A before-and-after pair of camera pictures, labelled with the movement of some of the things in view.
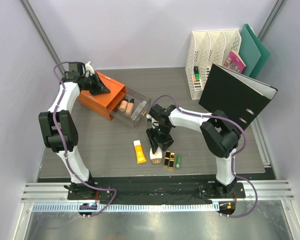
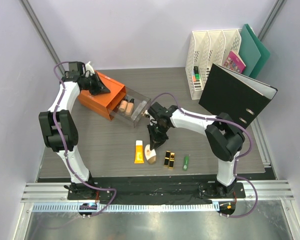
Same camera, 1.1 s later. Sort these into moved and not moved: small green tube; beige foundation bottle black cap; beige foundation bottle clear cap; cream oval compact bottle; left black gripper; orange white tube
Moved: cream oval compact bottle; small green tube
Not moved: left black gripper; orange white tube; beige foundation bottle black cap; beige foundation bottle clear cap
